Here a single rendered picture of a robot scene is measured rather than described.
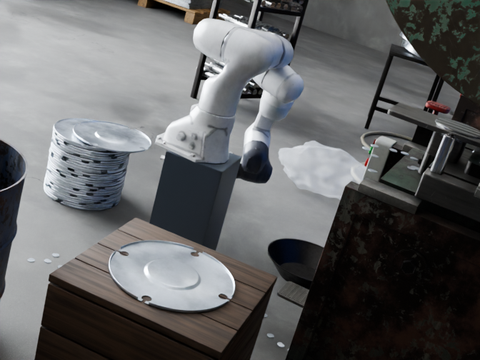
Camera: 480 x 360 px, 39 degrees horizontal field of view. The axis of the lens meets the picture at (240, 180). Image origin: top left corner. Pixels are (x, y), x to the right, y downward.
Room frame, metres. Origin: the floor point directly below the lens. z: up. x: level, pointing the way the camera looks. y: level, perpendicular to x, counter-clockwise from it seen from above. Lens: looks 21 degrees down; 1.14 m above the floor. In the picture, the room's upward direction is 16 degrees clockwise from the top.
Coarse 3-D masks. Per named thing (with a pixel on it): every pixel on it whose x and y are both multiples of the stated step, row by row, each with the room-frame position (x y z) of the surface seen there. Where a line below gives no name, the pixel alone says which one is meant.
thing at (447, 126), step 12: (396, 108) 1.72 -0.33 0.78; (408, 108) 1.76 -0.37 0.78; (408, 120) 1.66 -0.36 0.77; (420, 120) 1.66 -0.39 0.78; (432, 120) 1.70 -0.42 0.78; (444, 120) 1.71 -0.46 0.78; (444, 132) 1.63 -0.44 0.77; (456, 132) 1.62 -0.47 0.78; (468, 132) 1.65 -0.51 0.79; (432, 144) 1.65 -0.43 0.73; (456, 144) 1.63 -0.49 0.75; (432, 156) 1.65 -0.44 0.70; (456, 156) 1.63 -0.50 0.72; (420, 168) 1.66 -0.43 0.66
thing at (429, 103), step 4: (428, 104) 2.01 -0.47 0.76; (432, 104) 2.01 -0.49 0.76; (436, 104) 2.02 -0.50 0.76; (440, 104) 2.03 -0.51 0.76; (432, 108) 2.00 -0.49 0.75; (436, 108) 2.00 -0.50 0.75; (440, 108) 2.00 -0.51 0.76; (444, 108) 2.00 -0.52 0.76; (448, 108) 2.01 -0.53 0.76; (436, 112) 2.02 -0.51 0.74; (440, 112) 2.00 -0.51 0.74; (444, 112) 1.99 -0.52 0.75; (448, 112) 2.00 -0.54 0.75
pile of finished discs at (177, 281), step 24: (144, 240) 1.46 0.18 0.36; (120, 264) 1.33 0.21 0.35; (144, 264) 1.36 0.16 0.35; (168, 264) 1.38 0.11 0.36; (192, 264) 1.42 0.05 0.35; (216, 264) 1.45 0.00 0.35; (144, 288) 1.26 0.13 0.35; (168, 288) 1.29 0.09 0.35; (192, 288) 1.32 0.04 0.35; (216, 288) 1.35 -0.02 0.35; (192, 312) 1.22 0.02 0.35
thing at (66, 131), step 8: (64, 120) 2.42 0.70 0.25; (72, 120) 2.45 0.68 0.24; (80, 120) 2.47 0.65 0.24; (88, 120) 2.49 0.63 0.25; (96, 120) 2.51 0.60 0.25; (56, 128) 2.32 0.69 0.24; (64, 128) 2.34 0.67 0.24; (72, 128) 2.37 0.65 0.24; (64, 136) 2.26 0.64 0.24; (72, 136) 2.28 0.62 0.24; (80, 144) 2.22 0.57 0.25
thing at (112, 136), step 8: (80, 128) 2.37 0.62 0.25; (88, 128) 2.39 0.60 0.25; (96, 128) 2.41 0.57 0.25; (104, 128) 2.44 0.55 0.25; (112, 128) 2.46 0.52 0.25; (120, 128) 2.49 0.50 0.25; (128, 128) 2.51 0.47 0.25; (80, 136) 2.28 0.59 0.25; (88, 136) 2.30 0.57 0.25; (96, 136) 2.33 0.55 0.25; (104, 136) 2.33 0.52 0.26; (112, 136) 2.36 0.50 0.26; (120, 136) 2.38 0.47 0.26; (128, 136) 2.42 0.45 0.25; (136, 136) 2.44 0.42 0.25; (144, 136) 2.47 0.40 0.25; (104, 144) 2.27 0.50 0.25; (112, 144) 2.29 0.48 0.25; (120, 144) 2.32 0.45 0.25; (128, 144) 2.34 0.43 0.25; (136, 144) 2.36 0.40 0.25; (144, 144) 2.38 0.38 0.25; (128, 152) 2.26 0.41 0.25; (136, 152) 2.29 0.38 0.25
